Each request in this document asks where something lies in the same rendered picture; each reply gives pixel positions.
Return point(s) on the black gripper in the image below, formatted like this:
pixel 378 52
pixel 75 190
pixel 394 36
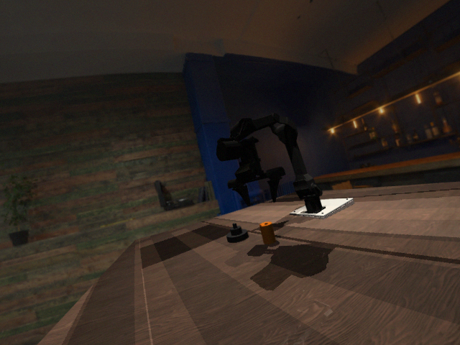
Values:
pixel 273 174

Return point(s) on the orange cylindrical knob with hole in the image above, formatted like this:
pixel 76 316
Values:
pixel 268 234

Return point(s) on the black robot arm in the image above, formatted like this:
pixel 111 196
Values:
pixel 232 149

